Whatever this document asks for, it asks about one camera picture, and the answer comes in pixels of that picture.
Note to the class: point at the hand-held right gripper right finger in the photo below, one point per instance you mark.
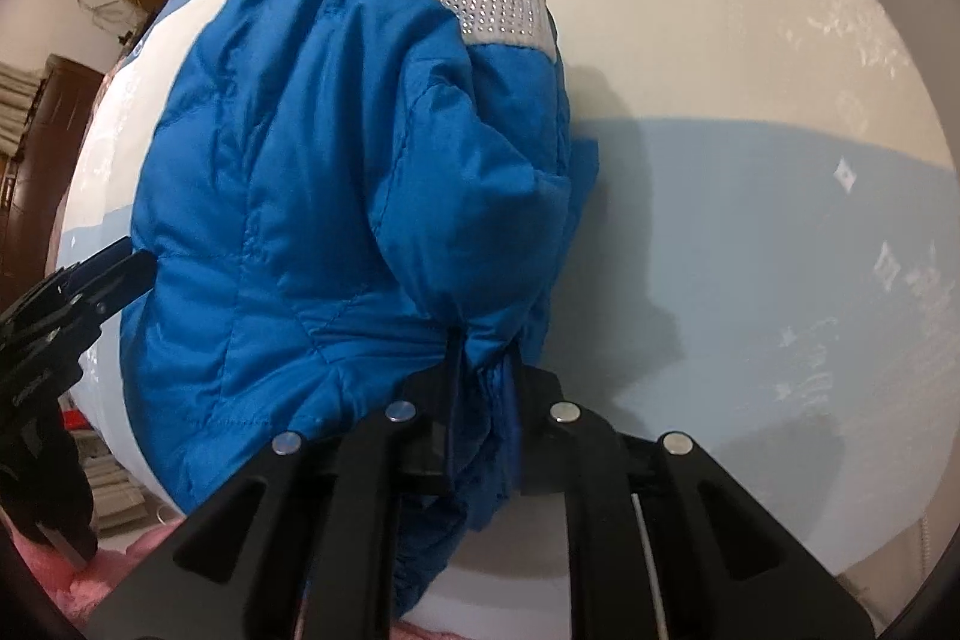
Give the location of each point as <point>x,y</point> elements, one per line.
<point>534,452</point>

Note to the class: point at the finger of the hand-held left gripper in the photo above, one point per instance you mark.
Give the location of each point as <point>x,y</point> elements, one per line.
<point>124,284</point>
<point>101,259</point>

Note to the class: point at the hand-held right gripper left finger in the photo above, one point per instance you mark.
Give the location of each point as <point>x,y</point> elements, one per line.
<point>442,441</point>

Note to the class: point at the blue puffer jacket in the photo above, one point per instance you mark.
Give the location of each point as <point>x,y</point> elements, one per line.
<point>337,197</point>

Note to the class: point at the person's left forearm pink sleeve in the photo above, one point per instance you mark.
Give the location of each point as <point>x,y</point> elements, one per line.
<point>82,587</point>

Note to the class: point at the white folded cloth stack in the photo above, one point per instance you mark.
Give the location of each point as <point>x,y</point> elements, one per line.
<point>19,111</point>

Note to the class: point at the white and blue bed sheet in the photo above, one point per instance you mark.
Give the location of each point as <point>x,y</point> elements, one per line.
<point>750,235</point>

